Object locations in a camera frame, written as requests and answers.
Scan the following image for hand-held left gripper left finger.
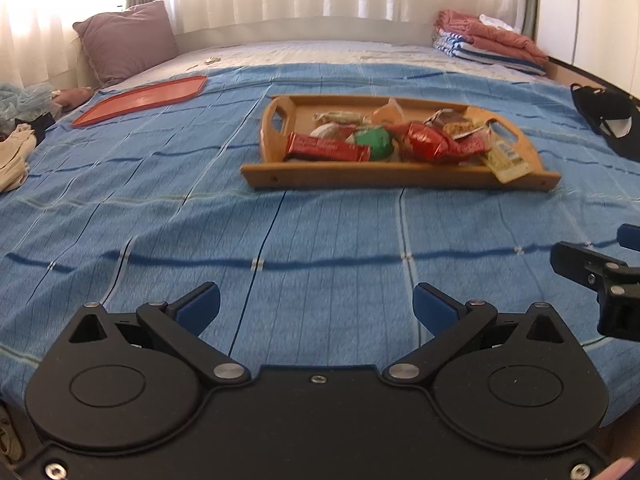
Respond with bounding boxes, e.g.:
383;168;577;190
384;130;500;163
59;281;252;387

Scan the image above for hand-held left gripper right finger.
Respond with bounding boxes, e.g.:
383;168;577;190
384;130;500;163
382;281;583;387

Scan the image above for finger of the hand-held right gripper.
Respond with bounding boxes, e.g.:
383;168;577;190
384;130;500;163
618;224;640;252
551;241;628;306

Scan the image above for golden snack pouch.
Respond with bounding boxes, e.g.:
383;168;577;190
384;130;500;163
481;124;532;184

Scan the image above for wooden tray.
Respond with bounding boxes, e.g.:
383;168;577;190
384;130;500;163
240;94;562;193

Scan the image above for shiny red snack packet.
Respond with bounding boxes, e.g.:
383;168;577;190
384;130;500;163
400;121;460;163

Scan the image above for green snack packet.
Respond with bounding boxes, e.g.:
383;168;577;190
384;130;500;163
352;126;396;161

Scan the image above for brown cracker packet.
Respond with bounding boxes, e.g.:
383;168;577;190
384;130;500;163
425;109;475;137

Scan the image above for maroon snack bar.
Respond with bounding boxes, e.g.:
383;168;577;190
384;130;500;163
286;132;372;163

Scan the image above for yellow pastry packet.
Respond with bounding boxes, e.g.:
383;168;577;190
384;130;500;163
314;110;372;126

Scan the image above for blue checked bedspread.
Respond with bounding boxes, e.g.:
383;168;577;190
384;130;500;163
0;62;640;411

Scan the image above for black bag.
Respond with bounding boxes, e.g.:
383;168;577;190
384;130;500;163
571;83;640;163

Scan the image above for red plastic tray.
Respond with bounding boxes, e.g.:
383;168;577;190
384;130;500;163
71;75;208;128

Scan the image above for folded towels stack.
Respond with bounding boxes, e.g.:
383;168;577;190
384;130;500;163
436;10;550;63

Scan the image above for folded striped towels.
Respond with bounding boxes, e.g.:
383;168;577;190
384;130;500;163
432;30;547;77

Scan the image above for beige cloth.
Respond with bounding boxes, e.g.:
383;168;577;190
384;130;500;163
0;124;37;193

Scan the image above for black cloth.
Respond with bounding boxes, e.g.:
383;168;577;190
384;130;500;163
34;112;57;142

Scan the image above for pink cloth bundle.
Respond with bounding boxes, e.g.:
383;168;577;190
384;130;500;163
55;87;93;108

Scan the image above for white cloth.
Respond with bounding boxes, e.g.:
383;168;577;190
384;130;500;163
479;13;516;30

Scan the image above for light blue plastic bag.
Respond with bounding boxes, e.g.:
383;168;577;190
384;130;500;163
0;83;56;126

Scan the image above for purple pillow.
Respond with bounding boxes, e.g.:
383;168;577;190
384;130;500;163
72;0;180;88

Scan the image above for white quilted bed sheet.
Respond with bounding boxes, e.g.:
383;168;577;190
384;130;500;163
100;40;451;91

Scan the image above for wooden bed frame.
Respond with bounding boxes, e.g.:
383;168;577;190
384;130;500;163
545;56;640;106

